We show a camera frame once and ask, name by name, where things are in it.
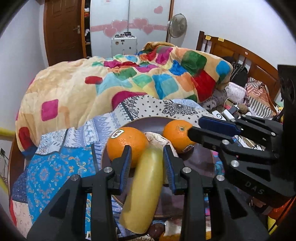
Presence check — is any pale pinkish sweet potato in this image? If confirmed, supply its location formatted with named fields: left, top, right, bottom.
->
left=144, top=132, right=178, bottom=157

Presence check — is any striped cloth bag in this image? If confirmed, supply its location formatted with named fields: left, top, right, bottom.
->
left=245, top=77, right=277, bottom=119

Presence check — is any dark brown round plate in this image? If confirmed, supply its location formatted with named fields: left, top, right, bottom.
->
left=112, top=117, right=215, bottom=219

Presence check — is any pink patterned pouch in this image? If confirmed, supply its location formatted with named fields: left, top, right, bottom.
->
left=225, top=82, right=247, bottom=104

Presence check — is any small orange right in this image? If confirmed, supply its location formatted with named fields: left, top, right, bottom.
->
left=162, top=120, right=196, bottom=153

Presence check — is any black bag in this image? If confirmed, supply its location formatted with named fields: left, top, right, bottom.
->
left=223, top=56, right=248, bottom=87

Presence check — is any blue patterned bed sheet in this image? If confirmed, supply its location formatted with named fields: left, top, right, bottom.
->
left=10, top=95, right=207, bottom=235

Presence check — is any wooden headboard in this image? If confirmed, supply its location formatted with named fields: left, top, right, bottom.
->
left=196, top=31, right=280, bottom=103

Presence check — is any large orange left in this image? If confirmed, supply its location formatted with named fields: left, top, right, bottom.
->
left=106, top=126, right=150, bottom=168

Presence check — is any yellow foam hoop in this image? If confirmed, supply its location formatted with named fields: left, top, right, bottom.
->
left=1, top=128, right=15, bottom=195

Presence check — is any white standing fan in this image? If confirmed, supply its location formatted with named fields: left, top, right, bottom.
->
left=168, top=14, right=188, bottom=38

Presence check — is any colourful patchwork blanket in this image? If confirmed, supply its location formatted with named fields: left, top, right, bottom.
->
left=16, top=42, right=233, bottom=155

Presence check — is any silver suitcase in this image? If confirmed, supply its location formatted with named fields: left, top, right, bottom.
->
left=111, top=32, right=138, bottom=56

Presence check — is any white wardrobe with hearts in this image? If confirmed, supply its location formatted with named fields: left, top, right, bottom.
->
left=90, top=0, right=171, bottom=57

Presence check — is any brown wooden door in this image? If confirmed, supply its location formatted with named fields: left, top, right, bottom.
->
left=44, top=0, right=83, bottom=66

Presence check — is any wooden bed frame side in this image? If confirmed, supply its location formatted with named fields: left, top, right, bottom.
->
left=8, top=136, right=25, bottom=195

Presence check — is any wall socket with cables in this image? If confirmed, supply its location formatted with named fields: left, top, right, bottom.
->
left=0, top=148, right=9, bottom=178

